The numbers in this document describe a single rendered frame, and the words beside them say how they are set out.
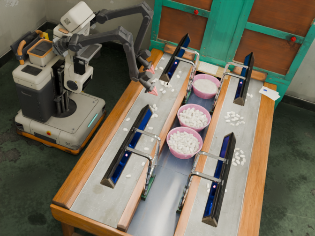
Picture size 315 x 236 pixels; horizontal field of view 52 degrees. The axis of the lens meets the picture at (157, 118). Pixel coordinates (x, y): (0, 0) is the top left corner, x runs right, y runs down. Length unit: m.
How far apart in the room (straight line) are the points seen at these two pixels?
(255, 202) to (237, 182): 0.18
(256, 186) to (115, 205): 0.94
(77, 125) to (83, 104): 0.28
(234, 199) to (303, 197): 1.33
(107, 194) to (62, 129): 1.12
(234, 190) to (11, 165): 1.99
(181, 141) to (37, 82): 1.24
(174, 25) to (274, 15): 0.86
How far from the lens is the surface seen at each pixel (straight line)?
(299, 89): 4.20
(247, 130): 2.65
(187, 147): 2.37
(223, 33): 2.97
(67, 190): 2.09
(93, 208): 2.05
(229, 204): 2.19
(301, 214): 3.33
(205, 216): 1.71
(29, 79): 2.79
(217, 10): 2.89
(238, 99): 2.33
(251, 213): 2.18
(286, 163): 3.61
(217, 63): 3.13
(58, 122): 3.11
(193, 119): 2.58
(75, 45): 2.31
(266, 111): 2.85
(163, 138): 2.36
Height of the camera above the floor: 2.54
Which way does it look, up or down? 46 degrees down
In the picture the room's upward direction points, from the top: 10 degrees clockwise
